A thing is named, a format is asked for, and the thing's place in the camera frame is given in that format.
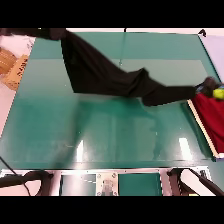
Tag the black garment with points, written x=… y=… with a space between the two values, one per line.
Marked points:
x=100 y=76

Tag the red garment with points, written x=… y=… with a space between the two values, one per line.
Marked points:
x=213 y=123

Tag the brown cardboard box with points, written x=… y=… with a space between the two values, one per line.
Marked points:
x=6 y=62
x=17 y=74

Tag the silver frame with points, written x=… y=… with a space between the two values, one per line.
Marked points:
x=106 y=183

